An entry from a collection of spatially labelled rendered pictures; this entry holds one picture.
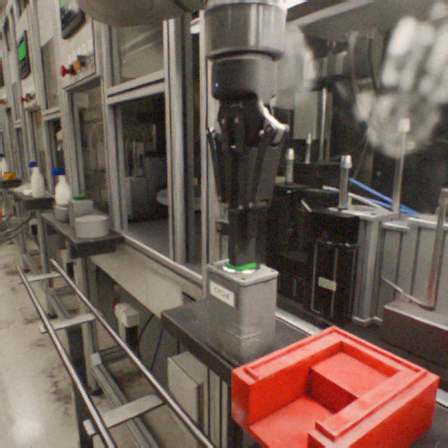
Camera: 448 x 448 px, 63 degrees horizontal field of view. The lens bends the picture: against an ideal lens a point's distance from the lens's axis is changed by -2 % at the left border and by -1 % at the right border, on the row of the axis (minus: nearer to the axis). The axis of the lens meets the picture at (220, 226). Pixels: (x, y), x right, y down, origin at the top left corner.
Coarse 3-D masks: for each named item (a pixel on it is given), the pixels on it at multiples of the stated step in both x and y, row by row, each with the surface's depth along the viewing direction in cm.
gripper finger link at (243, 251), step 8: (240, 216) 44; (240, 224) 45; (240, 232) 45; (240, 240) 45; (248, 240) 46; (240, 248) 45; (248, 248) 46; (240, 256) 46; (248, 256) 46; (240, 264) 46
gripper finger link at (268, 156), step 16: (272, 128) 38; (288, 128) 39; (272, 144) 40; (256, 160) 40; (272, 160) 40; (256, 176) 41; (272, 176) 41; (256, 192) 41; (272, 192) 42; (256, 208) 42
